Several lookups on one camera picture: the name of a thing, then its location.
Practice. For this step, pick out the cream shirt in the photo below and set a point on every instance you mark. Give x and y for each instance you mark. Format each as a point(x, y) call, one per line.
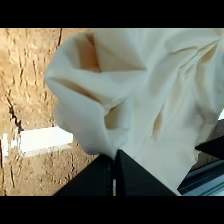
point(140, 86)

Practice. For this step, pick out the silver frame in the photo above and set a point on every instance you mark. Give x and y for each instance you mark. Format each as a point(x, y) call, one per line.
point(206, 183)

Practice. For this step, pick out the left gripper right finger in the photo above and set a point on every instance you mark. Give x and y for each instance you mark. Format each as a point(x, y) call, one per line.
point(136, 180)

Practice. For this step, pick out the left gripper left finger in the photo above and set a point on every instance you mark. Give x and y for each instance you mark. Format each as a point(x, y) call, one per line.
point(93, 180)

